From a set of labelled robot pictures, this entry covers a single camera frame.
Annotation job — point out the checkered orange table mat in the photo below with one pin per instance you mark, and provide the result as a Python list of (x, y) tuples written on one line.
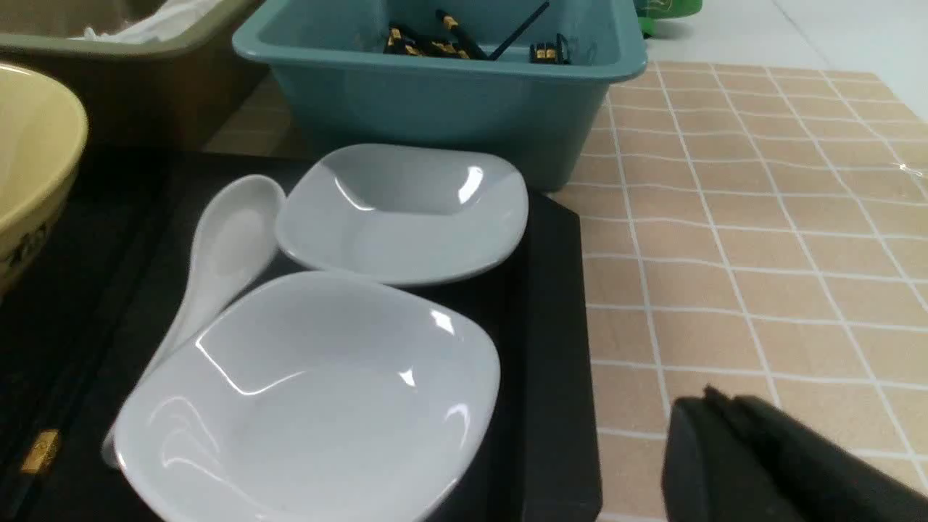
[(761, 230)]

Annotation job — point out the white square dish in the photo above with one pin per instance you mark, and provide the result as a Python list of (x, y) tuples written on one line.
[(405, 216), (315, 397)]

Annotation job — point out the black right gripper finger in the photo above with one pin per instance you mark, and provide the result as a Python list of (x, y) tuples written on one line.
[(742, 459)]

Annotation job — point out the white ceramic soup spoon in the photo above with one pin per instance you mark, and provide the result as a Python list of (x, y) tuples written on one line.
[(225, 254)]

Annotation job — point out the black chopstick in bin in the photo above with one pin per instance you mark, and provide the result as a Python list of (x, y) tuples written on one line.
[(401, 41), (518, 32), (467, 43)]

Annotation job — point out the teal plastic bin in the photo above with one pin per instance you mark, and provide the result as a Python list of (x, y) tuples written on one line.
[(533, 106)]

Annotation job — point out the black plastic serving tray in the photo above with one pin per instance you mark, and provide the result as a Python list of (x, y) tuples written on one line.
[(80, 325)]

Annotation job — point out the brown plastic bin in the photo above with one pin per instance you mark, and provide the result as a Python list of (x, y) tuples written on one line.
[(174, 93)]

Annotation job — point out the yellow noodle bowl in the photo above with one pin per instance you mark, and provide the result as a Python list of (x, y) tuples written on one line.
[(44, 130)]

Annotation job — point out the black chopstick gold band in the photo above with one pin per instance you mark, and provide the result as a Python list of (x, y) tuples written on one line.
[(25, 476)]

